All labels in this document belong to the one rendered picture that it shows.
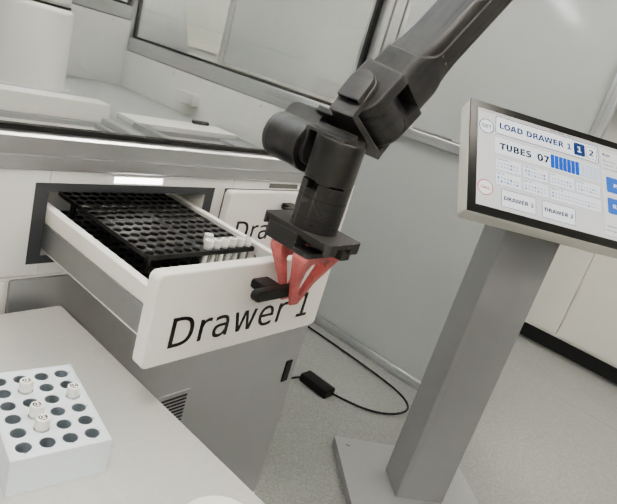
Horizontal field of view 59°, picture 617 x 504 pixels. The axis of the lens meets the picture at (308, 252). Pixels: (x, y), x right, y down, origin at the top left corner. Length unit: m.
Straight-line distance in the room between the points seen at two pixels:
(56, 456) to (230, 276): 0.24
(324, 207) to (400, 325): 1.93
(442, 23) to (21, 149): 0.51
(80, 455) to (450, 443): 1.35
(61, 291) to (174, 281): 0.31
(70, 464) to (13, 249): 0.33
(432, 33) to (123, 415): 0.53
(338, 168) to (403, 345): 1.97
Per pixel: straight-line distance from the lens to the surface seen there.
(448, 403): 1.67
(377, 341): 2.58
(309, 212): 0.60
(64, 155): 0.77
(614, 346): 3.54
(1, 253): 0.79
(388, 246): 2.49
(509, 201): 1.37
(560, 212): 1.45
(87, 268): 0.70
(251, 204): 0.97
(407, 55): 0.63
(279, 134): 0.65
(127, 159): 0.82
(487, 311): 1.56
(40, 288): 0.83
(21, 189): 0.76
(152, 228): 0.77
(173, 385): 1.10
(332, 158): 0.59
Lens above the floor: 1.15
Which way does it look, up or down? 18 degrees down
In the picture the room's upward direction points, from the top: 17 degrees clockwise
